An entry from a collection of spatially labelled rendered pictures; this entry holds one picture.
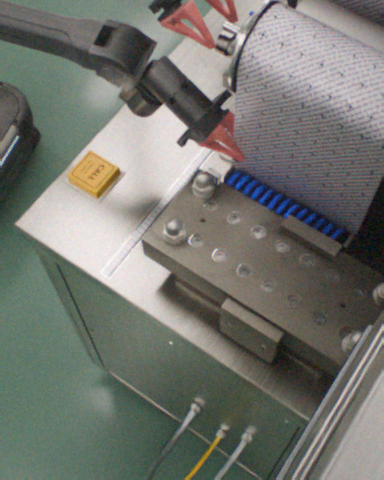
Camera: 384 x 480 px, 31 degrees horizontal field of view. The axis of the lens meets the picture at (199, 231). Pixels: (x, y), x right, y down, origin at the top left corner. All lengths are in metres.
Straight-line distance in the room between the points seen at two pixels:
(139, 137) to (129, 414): 0.96
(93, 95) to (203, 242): 1.57
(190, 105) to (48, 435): 1.25
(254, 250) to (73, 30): 0.43
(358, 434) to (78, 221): 0.96
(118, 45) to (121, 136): 0.32
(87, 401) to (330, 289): 1.16
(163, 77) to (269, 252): 0.31
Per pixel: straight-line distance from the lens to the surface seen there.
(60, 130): 2.49
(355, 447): 0.34
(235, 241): 1.06
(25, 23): 1.12
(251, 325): 1.02
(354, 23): 1.07
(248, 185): 1.10
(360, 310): 1.04
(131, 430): 2.03
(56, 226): 1.25
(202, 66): 1.43
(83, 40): 1.07
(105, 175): 1.26
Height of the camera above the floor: 1.98
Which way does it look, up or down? 63 degrees down
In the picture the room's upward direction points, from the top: straight up
